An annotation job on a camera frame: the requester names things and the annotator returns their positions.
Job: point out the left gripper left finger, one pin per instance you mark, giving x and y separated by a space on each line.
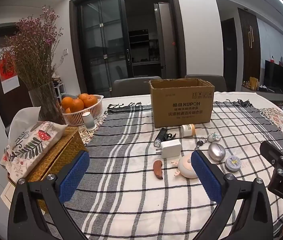
26 219

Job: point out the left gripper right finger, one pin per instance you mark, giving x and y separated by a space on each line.
254 219

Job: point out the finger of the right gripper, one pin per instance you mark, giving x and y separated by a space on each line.
272 154

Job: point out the round tin with label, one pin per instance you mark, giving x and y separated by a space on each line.
233 163

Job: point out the silver egg-shaped case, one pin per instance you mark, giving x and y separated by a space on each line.
216 151

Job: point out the small medic figurine keychain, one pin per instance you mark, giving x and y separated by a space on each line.
214 137

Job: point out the white pill bottle tan cap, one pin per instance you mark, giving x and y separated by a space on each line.
188 130

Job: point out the white power adapter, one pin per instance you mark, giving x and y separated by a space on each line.
169 149

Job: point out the brown wooden handle piece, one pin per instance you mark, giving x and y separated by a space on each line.
157 165

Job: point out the black rectangular flashlight tool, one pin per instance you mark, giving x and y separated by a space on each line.
163 135

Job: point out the floral patterned cloth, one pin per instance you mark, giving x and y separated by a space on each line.
273 115

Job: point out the black television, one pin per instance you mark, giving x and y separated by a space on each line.
273 75

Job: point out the key with black head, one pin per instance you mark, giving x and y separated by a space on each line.
201 141

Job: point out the floral fabric tissue cover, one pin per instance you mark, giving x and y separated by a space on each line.
28 142

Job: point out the woven wicker box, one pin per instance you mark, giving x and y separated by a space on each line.
62 153

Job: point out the grey dining chair right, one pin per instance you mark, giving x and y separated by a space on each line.
216 80

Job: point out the grey dining chair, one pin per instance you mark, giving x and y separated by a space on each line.
132 86
216 80

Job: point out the white fruit basket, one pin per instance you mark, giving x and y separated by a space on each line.
76 118

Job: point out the brown cardboard box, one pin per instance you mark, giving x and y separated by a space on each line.
177 102

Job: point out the white cylindrical speaker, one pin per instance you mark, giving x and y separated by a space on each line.
89 121

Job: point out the plaid grey white tablecloth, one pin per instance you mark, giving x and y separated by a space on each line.
119 197

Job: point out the glass vase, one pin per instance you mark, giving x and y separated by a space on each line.
45 98

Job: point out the orange fruit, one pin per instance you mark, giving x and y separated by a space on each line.
89 100
67 102
77 105

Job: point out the grey dining chair left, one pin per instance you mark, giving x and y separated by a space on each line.
132 86

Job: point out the dried pink flowers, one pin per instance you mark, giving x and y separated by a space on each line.
30 51

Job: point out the black sliding glass door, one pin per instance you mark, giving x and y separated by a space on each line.
120 39

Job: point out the red wall calendar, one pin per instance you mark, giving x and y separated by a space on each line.
8 76

